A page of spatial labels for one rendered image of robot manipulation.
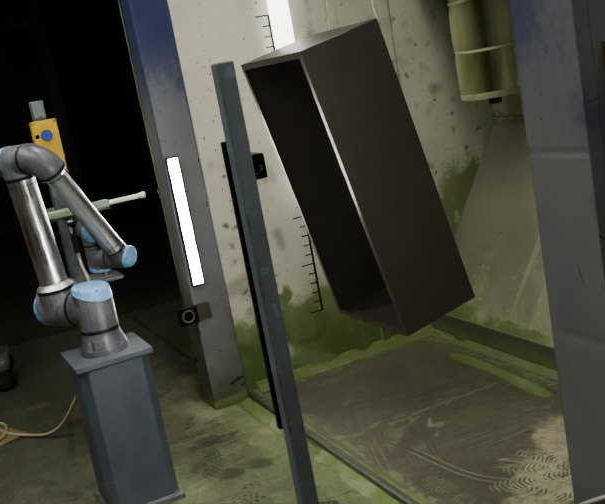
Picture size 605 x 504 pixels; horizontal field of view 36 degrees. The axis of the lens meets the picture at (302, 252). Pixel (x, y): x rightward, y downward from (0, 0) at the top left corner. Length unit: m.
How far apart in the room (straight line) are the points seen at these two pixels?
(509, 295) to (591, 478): 2.58
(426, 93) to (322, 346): 1.44
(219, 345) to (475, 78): 1.82
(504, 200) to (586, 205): 3.06
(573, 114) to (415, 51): 3.20
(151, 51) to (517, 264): 2.02
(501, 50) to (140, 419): 2.45
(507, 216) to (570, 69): 3.06
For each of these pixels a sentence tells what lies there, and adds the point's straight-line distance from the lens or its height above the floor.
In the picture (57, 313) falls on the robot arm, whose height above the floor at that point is 0.82.
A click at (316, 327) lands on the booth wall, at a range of 4.78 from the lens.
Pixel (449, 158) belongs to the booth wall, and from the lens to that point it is 5.08.
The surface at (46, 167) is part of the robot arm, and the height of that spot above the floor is 1.39.
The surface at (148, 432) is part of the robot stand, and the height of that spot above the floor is 0.31.
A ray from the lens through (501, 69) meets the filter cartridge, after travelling 4.68.
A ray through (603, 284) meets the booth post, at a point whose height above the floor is 1.09.
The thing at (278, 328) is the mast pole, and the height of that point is 0.91.
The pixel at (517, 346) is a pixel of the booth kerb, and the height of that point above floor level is 0.12.
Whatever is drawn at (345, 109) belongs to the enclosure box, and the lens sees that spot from 3.52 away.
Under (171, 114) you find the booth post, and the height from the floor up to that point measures 1.47.
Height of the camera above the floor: 1.62
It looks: 12 degrees down
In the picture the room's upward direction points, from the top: 11 degrees counter-clockwise
